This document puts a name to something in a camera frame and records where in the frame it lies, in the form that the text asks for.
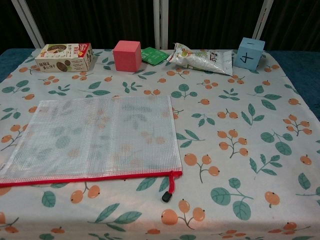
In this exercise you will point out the chocolate cookie box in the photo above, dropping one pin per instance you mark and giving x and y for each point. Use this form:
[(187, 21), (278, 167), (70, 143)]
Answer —
[(62, 58)]

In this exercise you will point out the white frame post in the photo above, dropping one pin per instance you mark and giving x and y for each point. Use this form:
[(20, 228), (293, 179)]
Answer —
[(262, 22), (28, 22), (160, 22)]

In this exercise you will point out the silver snack bag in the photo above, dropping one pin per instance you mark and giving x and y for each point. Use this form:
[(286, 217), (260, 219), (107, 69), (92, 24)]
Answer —
[(205, 62)]

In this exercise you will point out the black pleated curtain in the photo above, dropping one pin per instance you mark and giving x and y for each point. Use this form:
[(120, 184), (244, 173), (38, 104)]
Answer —
[(100, 20)]

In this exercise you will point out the green sachet packet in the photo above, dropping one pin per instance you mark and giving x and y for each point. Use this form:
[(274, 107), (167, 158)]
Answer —
[(153, 56)]

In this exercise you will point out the floral fruit tablecloth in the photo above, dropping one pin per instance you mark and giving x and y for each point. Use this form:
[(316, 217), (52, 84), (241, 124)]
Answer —
[(225, 175)]

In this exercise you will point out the blue foam number cube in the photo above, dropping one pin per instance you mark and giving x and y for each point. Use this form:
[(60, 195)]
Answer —
[(246, 56)]

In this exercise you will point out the clear mesh zipper bag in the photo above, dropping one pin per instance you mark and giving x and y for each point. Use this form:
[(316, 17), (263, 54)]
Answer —
[(100, 137)]

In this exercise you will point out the red foam cube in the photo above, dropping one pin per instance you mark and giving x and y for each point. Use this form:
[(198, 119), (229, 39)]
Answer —
[(126, 58)]

